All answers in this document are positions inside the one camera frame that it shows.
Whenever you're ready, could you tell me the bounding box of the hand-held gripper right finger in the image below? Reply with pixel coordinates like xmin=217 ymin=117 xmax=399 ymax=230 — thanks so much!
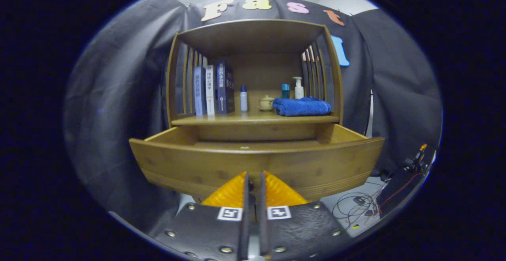
xmin=259 ymin=170 xmax=354 ymax=261

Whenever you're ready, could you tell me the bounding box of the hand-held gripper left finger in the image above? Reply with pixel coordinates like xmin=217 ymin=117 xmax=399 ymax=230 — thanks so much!
xmin=152 ymin=171 xmax=250 ymax=261

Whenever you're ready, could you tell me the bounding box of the wooden drawer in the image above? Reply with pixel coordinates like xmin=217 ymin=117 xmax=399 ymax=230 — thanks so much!
xmin=129 ymin=123 xmax=385 ymax=202

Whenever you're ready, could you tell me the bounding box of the wooden countertop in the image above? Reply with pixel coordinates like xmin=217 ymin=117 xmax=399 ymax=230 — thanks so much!
xmin=171 ymin=109 xmax=340 ymax=126

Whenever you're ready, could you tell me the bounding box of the wooden cabinet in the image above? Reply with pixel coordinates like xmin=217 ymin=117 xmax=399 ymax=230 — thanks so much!
xmin=166 ymin=19 xmax=344 ymax=142

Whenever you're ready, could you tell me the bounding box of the blue folded towel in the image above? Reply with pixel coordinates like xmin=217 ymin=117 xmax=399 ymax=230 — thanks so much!
xmin=272 ymin=96 xmax=332 ymax=117

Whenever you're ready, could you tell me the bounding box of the black floor equipment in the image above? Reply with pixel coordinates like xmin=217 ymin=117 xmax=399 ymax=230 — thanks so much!
xmin=378 ymin=144 xmax=433 ymax=216

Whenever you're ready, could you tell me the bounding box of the dark blue book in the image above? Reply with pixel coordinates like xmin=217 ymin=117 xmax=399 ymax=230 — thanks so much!
xmin=216 ymin=61 xmax=235 ymax=115

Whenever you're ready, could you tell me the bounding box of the white book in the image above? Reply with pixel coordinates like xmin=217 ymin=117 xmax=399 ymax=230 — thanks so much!
xmin=206 ymin=65 xmax=217 ymax=115

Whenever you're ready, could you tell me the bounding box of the light blue book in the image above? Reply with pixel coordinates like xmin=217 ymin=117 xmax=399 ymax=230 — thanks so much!
xmin=193 ymin=66 xmax=207 ymax=116

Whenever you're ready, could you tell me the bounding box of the tangle of floor cables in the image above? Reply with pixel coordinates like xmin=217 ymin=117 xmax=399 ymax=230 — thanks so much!
xmin=331 ymin=192 xmax=384 ymax=230

